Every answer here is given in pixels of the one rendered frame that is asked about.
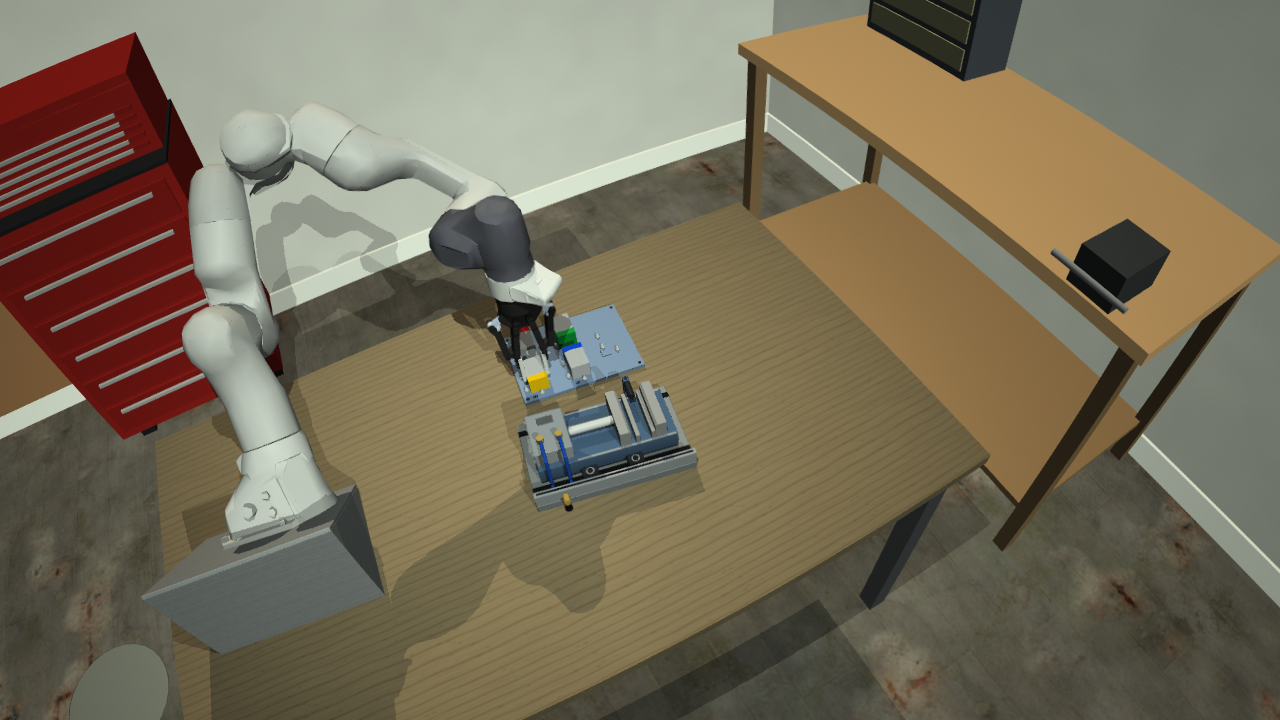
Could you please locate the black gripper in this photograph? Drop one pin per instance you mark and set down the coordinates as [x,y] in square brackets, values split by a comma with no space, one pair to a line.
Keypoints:
[523,313]

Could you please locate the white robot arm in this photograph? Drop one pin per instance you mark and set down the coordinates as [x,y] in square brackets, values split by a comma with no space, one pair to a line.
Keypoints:
[281,480]

